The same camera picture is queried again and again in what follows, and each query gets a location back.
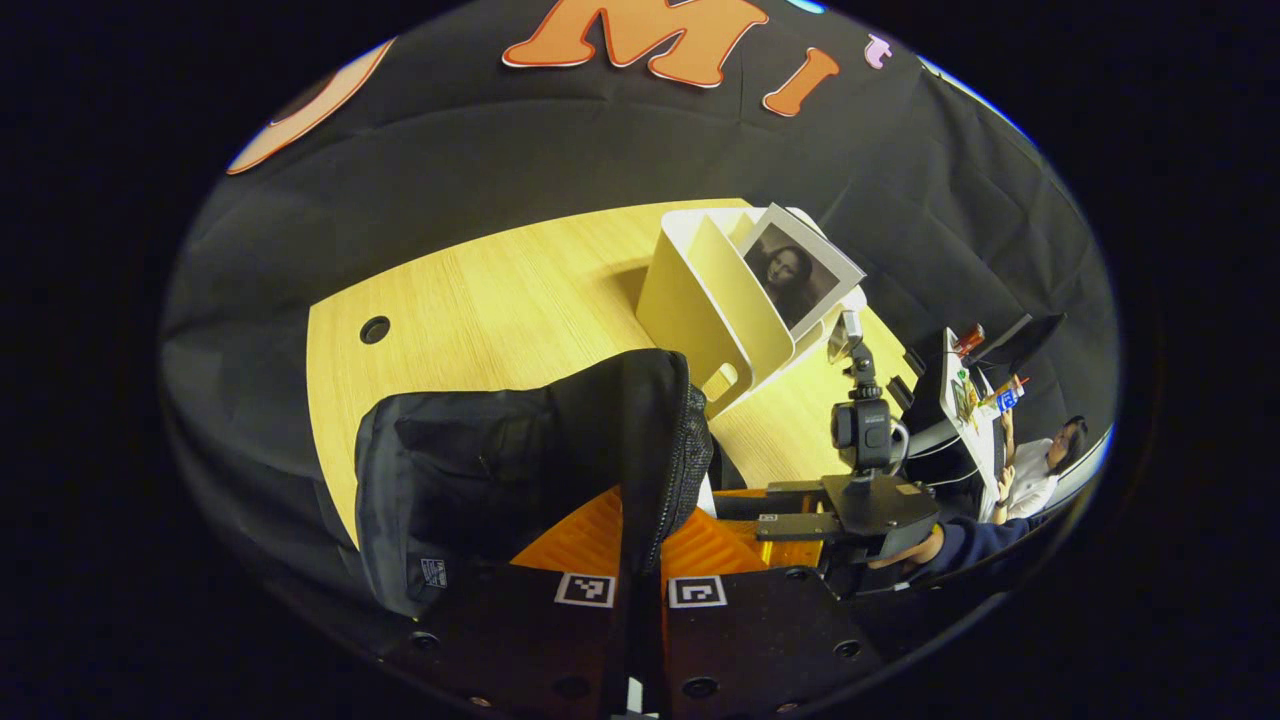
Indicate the white office desk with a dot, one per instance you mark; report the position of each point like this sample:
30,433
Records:
975,440

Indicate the small blue carton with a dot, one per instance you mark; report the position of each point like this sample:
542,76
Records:
1008,400

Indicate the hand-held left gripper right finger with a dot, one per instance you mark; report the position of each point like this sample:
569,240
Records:
760,640

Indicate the black schoolbag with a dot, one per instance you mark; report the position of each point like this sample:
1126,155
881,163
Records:
480,470

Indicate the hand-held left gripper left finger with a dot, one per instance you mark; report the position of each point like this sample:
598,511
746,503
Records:
520,640

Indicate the red drink can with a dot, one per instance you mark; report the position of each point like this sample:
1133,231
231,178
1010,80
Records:
968,340

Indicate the portrait cover book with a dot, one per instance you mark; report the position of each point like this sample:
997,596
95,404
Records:
800,270

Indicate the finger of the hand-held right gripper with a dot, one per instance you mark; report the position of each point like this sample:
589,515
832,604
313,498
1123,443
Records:
795,488
800,527

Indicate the white plastic bookshelf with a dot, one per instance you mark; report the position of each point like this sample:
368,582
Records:
690,300

